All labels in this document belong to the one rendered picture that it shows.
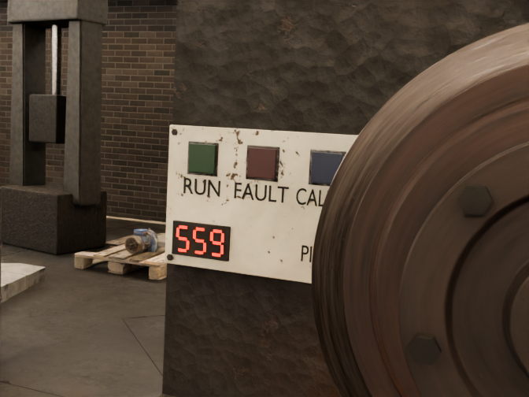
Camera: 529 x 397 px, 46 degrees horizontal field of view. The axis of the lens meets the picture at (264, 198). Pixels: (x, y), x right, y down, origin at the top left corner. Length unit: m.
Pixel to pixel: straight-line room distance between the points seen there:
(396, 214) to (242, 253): 0.28
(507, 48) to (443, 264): 0.20
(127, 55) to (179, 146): 7.19
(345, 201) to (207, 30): 0.33
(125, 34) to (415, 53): 7.37
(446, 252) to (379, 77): 0.30
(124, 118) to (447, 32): 7.31
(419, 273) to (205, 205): 0.36
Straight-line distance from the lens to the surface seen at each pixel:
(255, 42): 0.78
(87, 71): 5.88
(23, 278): 4.74
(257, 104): 0.77
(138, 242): 5.16
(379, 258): 0.55
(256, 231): 0.76
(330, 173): 0.72
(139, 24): 7.94
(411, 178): 0.55
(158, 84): 7.72
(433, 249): 0.49
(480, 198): 0.48
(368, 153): 0.58
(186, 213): 0.80
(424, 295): 0.50
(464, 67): 0.57
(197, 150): 0.78
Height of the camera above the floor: 1.24
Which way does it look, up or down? 6 degrees down
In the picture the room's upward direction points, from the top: 3 degrees clockwise
